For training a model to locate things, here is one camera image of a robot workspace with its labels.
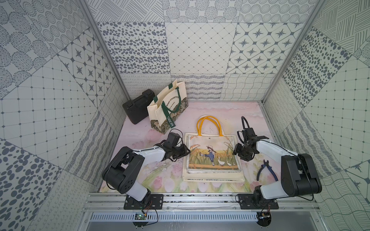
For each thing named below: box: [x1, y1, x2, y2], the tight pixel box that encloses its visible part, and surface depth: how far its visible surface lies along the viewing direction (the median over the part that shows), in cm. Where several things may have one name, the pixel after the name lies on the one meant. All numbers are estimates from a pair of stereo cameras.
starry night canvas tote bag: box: [182, 147, 246, 183], surface depth 85 cm
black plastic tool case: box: [122, 89, 156, 125], surface depth 97 cm
